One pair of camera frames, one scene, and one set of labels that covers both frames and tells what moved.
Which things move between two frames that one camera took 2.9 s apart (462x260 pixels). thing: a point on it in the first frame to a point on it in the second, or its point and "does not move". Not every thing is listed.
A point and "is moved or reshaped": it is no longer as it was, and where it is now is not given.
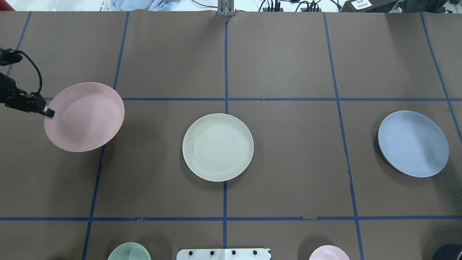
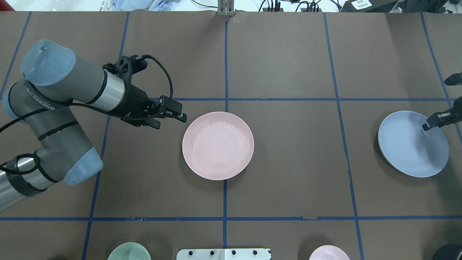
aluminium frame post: [226, 8] does not move
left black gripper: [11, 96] to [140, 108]
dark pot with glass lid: [449, 251] does not move
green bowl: [130, 251] does not move
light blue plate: [413, 144] does not move
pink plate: [88, 117] is moved or reshaped
